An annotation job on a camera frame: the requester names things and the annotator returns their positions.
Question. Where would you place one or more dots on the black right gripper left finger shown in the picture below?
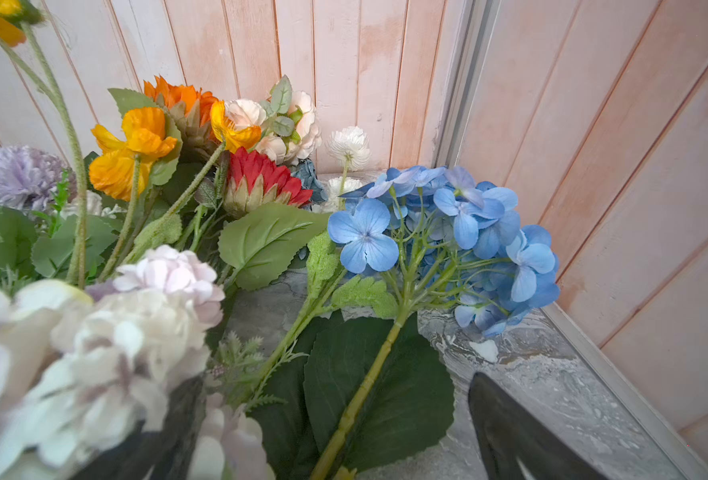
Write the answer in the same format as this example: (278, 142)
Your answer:
(164, 454)

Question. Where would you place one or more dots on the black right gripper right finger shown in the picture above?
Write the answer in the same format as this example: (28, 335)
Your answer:
(514, 444)

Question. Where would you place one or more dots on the lilac pompom flower spray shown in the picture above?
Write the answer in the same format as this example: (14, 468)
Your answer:
(38, 215)

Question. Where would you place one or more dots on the yellow poppy spray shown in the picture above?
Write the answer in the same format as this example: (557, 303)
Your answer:
(187, 171)

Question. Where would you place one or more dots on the orange gerbera stem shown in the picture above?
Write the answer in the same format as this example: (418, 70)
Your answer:
(159, 123)

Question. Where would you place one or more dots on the peach rose spray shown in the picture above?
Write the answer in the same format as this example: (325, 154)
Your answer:
(284, 126)

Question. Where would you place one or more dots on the pale pink hydrangea stem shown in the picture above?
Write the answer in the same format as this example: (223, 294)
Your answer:
(82, 369)

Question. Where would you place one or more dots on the blue hydrangea stem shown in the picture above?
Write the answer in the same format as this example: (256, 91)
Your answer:
(354, 385)

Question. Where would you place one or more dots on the red gerbera stem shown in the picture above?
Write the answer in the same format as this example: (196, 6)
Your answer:
(251, 219)

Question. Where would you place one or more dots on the dusty blue rose bunch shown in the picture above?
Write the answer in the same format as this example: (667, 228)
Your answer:
(305, 171)

